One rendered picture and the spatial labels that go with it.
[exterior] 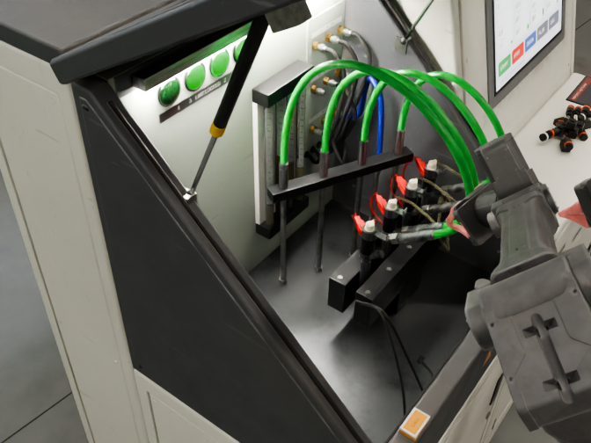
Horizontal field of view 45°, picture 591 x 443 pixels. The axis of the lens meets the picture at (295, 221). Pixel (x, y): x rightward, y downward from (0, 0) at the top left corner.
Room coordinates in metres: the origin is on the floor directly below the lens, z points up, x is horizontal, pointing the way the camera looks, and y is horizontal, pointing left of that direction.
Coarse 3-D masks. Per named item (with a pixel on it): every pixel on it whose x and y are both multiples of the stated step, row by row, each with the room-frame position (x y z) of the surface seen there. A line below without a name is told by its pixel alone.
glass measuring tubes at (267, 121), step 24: (288, 72) 1.20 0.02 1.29; (264, 96) 1.12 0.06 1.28; (288, 96) 1.19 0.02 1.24; (264, 120) 1.14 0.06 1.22; (264, 144) 1.14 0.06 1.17; (288, 144) 1.19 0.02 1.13; (264, 168) 1.15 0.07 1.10; (288, 168) 1.19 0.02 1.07; (264, 192) 1.15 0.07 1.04; (264, 216) 1.15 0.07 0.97; (288, 216) 1.17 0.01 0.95
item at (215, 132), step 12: (252, 24) 0.69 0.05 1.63; (264, 24) 0.69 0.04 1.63; (252, 36) 0.69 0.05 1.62; (264, 36) 0.70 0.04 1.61; (252, 48) 0.70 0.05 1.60; (240, 60) 0.71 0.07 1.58; (252, 60) 0.71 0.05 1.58; (240, 72) 0.71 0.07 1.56; (228, 84) 0.73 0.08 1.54; (240, 84) 0.72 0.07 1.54; (228, 96) 0.72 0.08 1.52; (228, 108) 0.73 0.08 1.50; (216, 120) 0.74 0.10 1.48; (228, 120) 0.74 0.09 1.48; (216, 132) 0.74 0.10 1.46; (204, 156) 0.77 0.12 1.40; (204, 168) 0.78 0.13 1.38; (192, 192) 0.79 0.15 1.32
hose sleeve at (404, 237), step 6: (402, 234) 0.93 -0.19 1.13; (408, 234) 0.92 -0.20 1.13; (414, 234) 0.91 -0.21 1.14; (420, 234) 0.91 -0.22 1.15; (426, 234) 0.90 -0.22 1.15; (432, 234) 0.89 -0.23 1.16; (402, 240) 0.92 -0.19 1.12; (408, 240) 0.92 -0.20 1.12; (414, 240) 0.91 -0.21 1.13; (420, 240) 0.90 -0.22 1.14; (426, 240) 0.90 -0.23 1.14
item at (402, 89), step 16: (320, 64) 1.04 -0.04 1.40; (336, 64) 1.02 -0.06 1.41; (352, 64) 1.00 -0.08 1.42; (304, 80) 1.06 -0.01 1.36; (384, 80) 0.97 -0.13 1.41; (416, 96) 0.94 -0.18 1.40; (288, 112) 1.08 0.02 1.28; (432, 112) 0.92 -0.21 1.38; (288, 128) 1.08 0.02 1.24; (448, 144) 0.90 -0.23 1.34; (464, 160) 0.89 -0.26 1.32; (464, 176) 0.87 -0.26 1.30
